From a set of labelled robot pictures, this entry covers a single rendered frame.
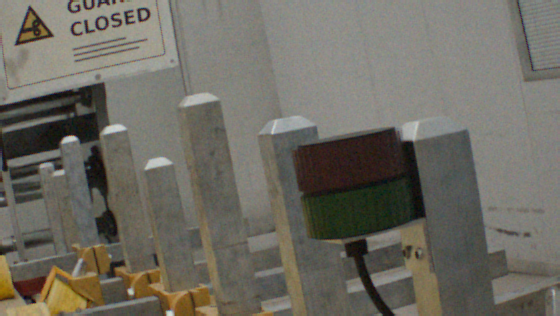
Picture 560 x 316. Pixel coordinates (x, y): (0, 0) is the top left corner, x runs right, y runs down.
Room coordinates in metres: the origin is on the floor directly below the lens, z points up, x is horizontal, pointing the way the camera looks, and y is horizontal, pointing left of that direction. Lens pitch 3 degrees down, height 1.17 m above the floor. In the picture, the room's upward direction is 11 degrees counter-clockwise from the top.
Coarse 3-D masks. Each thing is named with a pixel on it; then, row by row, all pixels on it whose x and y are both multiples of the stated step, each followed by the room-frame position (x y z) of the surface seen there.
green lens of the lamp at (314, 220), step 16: (352, 192) 0.63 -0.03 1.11; (368, 192) 0.63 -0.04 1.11; (384, 192) 0.63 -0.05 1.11; (400, 192) 0.64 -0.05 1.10; (304, 208) 0.65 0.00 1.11; (320, 208) 0.64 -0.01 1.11; (336, 208) 0.63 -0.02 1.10; (352, 208) 0.63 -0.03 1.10; (368, 208) 0.63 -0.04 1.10; (384, 208) 0.63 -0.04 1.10; (400, 208) 0.63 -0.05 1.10; (416, 208) 0.65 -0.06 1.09; (320, 224) 0.64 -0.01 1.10; (336, 224) 0.63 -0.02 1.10; (352, 224) 0.63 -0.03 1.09; (368, 224) 0.63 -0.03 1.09; (384, 224) 0.63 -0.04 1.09
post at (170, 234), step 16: (160, 160) 1.38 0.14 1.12; (144, 176) 1.37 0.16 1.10; (160, 176) 1.37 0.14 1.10; (144, 192) 1.39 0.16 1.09; (160, 192) 1.37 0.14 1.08; (176, 192) 1.37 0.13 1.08; (160, 208) 1.37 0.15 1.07; (176, 208) 1.37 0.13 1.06; (160, 224) 1.37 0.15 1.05; (176, 224) 1.37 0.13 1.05; (160, 240) 1.37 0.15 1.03; (176, 240) 1.37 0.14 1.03; (160, 256) 1.38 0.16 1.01; (176, 256) 1.37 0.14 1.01; (192, 256) 1.37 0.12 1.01; (176, 272) 1.37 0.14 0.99; (192, 272) 1.37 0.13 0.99; (176, 288) 1.37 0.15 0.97
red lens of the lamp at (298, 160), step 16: (400, 128) 0.65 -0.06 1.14; (336, 144) 0.63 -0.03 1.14; (352, 144) 0.63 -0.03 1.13; (368, 144) 0.63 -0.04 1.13; (384, 144) 0.63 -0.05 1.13; (400, 144) 0.64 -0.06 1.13; (304, 160) 0.64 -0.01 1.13; (320, 160) 0.63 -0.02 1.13; (336, 160) 0.63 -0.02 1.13; (352, 160) 0.63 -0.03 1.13; (368, 160) 0.63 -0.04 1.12; (384, 160) 0.63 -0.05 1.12; (400, 160) 0.64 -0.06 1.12; (304, 176) 0.64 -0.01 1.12; (320, 176) 0.63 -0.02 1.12; (336, 176) 0.63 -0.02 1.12; (352, 176) 0.63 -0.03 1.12; (368, 176) 0.63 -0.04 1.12; (384, 176) 0.63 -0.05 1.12
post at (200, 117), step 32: (192, 96) 1.14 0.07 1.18; (192, 128) 1.13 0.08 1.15; (224, 128) 1.14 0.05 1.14; (192, 160) 1.13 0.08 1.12; (224, 160) 1.13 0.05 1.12; (192, 192) 1.16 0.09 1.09; (224, 192) 1.13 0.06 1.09; (224, 224) 1.13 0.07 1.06; (224, 256) 1.13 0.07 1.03; (224, 288) 1.13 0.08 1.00; (256, 288) 1.14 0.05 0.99
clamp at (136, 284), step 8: (120, 272) 1.65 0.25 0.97; (128, 272) 1.62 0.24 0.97; (136, 272) 1.60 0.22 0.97; (144, 272) 1.60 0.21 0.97; (152, 272) 1.59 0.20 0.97; (160, 272) 1.61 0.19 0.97; (128, 280) 1.60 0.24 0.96; (136, 280) 1.58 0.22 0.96; (144, 280) 1.58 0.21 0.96; (152, 280) 1.58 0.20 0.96; (160, 280) 1.59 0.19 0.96; (128, 288) 1.61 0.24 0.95; (136, 288) 1.58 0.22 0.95; (144, 288) 1.58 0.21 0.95; (128, 296) 1.59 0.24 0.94; (136, 296) 1.58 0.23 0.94; (144, 296) 1.58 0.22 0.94
